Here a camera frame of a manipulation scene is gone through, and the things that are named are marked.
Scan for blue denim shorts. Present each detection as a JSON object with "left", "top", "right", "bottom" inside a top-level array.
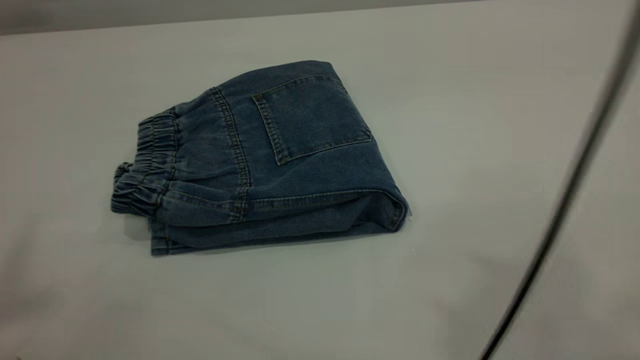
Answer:
[{"left": 110, "top": 60, "right": 413, "bottom": 257}]

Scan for long black right arm cable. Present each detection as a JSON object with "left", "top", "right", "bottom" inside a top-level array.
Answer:
[{"left": 480, "top": 0, "right": 640, "bottom": 360}]

